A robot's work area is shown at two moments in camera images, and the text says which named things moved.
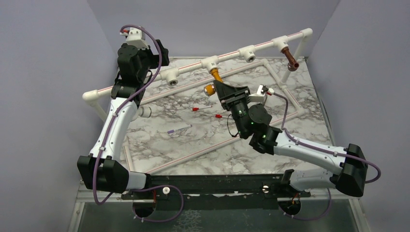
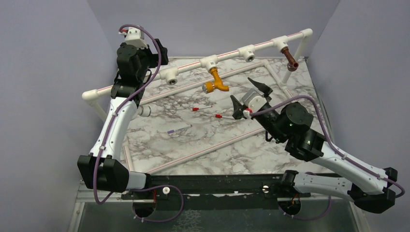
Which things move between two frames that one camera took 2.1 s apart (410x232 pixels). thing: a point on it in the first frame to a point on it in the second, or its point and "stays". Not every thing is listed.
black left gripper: x=155 y=58 stays
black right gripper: x=224 y=91 to x=238 y=108
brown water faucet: x=292 y=65 stays
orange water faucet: x=210 y=89 stays
